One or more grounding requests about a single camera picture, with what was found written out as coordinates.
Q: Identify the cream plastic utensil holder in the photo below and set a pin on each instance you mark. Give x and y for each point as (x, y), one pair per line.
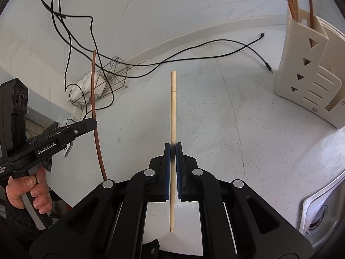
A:
(296, 59)

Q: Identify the long dark brown chopstick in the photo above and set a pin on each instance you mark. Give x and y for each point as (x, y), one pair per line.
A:
(93, 99)

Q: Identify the white dish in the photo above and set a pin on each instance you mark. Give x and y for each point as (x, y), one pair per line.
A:
(83, 83)

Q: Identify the person's left hand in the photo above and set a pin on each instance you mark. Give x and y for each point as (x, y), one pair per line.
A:
(14, 191)

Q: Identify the pale notched chopstick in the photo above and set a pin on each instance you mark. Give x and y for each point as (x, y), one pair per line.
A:
(173, 113)

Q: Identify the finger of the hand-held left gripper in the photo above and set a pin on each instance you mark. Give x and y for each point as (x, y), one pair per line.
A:
(86, 125)

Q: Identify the stainless steel sink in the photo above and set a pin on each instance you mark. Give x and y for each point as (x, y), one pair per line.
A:
(323, 207)

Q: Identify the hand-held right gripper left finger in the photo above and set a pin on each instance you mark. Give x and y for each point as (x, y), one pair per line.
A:
(168, 172)

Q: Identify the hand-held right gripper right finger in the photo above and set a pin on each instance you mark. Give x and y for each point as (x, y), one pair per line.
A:
(179, 172)

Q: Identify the person's left forearm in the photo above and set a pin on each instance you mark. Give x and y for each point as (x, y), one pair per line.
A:
(18, 221)

